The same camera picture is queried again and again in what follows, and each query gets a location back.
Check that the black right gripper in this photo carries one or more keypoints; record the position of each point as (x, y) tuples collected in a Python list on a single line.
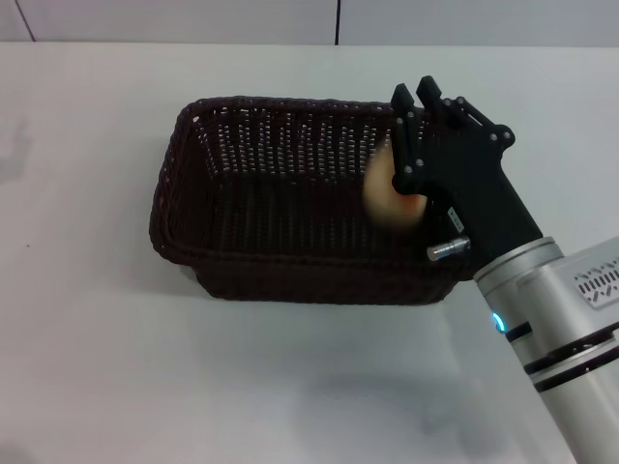
[(474, 193)]

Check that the round bun with orange centre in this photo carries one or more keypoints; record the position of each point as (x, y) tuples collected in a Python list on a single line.
[(384, 198)]

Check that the dark brown woven basket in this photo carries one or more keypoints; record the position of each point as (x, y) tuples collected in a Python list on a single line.
[(271, 227)]

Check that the silver metal peg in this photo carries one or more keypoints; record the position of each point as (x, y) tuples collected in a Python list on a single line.
[(447, 249)]

